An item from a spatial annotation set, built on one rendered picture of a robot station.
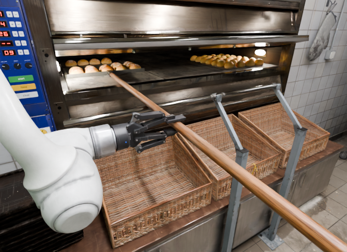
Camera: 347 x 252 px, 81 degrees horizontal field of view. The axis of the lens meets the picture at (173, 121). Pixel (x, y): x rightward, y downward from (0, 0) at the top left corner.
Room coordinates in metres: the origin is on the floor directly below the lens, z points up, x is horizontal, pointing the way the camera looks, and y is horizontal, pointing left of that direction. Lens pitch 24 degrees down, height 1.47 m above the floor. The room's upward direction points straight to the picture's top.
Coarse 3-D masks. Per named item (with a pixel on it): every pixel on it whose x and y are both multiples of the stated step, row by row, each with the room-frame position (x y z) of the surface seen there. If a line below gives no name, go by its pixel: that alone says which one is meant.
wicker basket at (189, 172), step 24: (168, 144) 1.23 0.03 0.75; (120, 168) 1.04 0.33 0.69; (144, 168) 1.10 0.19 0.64; (168, 168) 1.17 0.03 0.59; (192, 168) 1.02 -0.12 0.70; (120, 192) 0.94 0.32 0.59; (144, 192) 0.94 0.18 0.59; (168, 192) 0.94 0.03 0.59; (192, 192) 0.80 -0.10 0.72; (120, 216) 0.76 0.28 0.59; (144, 216) 0.67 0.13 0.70; (168, 216) 0.73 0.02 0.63; (120, 240) 0.62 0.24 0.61
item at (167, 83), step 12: (228, 72) 1.58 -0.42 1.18; (240, 72) 1.60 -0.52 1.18; (252, 72) 1.67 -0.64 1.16; (264, 72) 1.74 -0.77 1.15; (132, 84) 1.21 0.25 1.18; (144, 84) 1.22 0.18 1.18; (156, 84) 1.26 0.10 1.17; (168, 84) 1.30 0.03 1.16; (180, 84) 1.34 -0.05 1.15; (72, 96) 1.02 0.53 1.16; (84, 96) 1.05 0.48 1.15; (96, 96) 1.08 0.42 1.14
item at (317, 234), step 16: (144, 96) 0.87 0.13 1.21; (176, 128) 0.58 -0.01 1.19; (208, 144) 0.46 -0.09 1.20; (224, 160) 0.39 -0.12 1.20; (240, 176) 0.34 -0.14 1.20; (256, 192) 0.30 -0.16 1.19; (272, 192) 0.29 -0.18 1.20; (272, 208) 0.27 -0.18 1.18; (288, 208) 0.25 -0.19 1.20; (304, 224) 0.23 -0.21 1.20; (320, 240) 0.20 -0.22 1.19; (336, 240) 0.20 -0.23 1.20
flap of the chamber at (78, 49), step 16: (64, 48) 0.90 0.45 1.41; (80, 48) 0.92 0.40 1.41; (96, 48) 0.96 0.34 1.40; (112, 48) 0.99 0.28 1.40; (128, 48) 1.04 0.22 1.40; (144, 48) 1.11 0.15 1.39; (160, 48) 1.18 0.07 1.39; (176, 48) 1.26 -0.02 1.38; (192, 48) 1.35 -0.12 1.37; (208, 48) 1.46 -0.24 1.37
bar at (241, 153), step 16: (208, 96) 0.99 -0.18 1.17; (224, 96) 1.03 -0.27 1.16; (112, 112) 0.76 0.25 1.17; (128, 112) 0.78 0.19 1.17; (144, 112) 0.82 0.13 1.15; (224, 112) 0.97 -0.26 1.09; (288, 112) 1.15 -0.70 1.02; (304, 128) 1.07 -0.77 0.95; (240, 144) 0.86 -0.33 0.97; (240, 160) 0.82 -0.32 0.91; (288, 160) 1.07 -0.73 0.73; (288, 176) 1.05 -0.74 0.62; (240, 192) 0.82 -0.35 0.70; (288, 192) 1.06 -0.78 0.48; (272, 224) 1.06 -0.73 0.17; (224, 240) 0.84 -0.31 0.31; (272, 240) 1.05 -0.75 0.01
